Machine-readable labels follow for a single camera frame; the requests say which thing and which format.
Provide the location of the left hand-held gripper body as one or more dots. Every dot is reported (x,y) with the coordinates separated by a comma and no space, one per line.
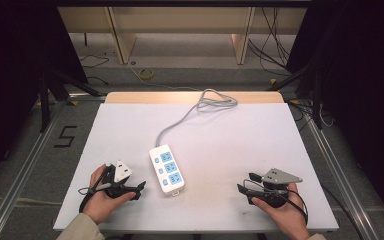
(117,189)

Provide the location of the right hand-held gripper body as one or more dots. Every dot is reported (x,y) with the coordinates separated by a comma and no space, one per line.
(276,186)

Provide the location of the person's left hand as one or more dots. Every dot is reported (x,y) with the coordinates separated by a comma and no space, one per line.
(102,200)

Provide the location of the person's right hand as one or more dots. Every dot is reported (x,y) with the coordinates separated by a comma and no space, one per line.
(286,210)

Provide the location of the white power strip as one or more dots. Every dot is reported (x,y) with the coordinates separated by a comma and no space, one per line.
(166,170)

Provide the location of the white foam board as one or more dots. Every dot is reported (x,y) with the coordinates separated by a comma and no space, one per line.
(213,140)

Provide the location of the wooden table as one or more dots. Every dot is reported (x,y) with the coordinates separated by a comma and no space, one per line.
(166,97)

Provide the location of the black metal stand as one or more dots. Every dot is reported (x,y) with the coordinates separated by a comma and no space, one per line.
(51,90)
(308,90)

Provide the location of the yellow tape roll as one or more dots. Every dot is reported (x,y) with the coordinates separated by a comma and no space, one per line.
(145,73)

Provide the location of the wooden shelf unit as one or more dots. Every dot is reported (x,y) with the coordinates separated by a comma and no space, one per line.
(180,23)

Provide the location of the metal floor rail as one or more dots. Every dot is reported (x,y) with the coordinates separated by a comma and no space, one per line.
(343,186)
(20,176)

